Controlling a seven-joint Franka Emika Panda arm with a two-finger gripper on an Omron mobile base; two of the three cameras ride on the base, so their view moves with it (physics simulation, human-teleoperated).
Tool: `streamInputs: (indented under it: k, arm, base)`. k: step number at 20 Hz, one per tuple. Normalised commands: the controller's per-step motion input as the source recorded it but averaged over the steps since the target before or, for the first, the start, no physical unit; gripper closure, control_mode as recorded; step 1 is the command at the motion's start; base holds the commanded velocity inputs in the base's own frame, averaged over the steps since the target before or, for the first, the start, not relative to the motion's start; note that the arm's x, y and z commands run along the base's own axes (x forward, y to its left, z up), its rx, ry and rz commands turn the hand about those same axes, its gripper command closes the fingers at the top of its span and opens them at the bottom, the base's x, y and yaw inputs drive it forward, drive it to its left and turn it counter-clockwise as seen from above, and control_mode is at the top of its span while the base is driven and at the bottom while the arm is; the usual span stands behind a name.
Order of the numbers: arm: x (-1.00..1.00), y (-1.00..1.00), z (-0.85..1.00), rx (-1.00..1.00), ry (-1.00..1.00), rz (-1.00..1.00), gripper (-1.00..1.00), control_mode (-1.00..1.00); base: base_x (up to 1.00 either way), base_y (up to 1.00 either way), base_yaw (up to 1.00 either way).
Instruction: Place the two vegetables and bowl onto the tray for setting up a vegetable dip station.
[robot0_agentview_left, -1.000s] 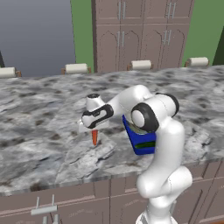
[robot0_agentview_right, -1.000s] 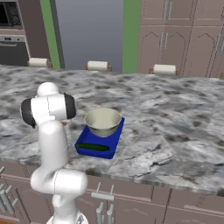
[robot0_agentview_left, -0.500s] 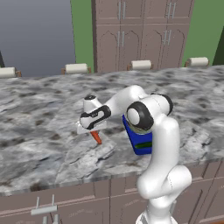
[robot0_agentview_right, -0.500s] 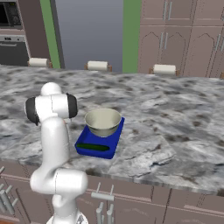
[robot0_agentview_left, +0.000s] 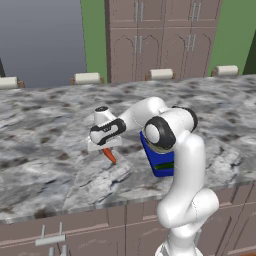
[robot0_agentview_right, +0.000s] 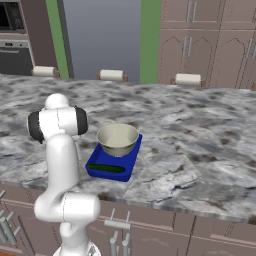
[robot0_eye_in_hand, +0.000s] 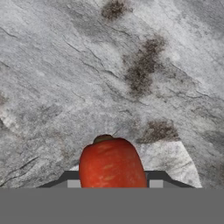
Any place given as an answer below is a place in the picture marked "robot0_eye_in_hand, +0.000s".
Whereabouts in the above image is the orange carrot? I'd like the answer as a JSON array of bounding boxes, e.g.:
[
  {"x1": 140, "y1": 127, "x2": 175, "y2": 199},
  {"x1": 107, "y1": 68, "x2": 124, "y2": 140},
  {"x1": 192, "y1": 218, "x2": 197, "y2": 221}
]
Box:
[{"x1": 78, "y1": 134, "x2": 149, "y2": 189}]

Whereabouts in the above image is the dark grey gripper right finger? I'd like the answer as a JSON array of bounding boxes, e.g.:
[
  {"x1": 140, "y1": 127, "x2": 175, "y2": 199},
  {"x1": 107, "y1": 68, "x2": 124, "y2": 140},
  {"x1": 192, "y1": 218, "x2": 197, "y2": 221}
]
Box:
[{"x1": 144, "y1": 170, "x2": 196, "y2": 189}]

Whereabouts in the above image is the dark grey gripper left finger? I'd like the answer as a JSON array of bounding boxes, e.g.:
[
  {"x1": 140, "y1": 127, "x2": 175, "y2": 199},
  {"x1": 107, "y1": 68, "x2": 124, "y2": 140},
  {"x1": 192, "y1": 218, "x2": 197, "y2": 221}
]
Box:
[{"x1": 38, "y1": 170, "x2": 82, "y2": 189}]

